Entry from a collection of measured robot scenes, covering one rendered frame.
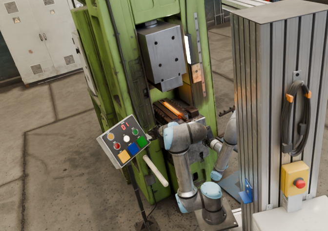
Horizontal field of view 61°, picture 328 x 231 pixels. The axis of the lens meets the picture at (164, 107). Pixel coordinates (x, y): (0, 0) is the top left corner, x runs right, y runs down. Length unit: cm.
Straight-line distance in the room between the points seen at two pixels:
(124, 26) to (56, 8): 518
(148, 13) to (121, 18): 22
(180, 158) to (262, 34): 85
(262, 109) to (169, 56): 136
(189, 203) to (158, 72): 107
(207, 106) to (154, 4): 112
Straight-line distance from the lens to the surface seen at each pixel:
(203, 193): 167
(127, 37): 223
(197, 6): 249
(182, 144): 146
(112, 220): 312
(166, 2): 234
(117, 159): 210
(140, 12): 225
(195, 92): 266
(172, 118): 246
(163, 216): 298
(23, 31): 735
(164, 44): 221
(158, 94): 286
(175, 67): 230
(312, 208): 138
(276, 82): 99
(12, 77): 827
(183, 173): 156
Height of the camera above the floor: 225
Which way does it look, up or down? 28 degrees down
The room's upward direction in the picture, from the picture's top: 11 degrees counter-clockwise
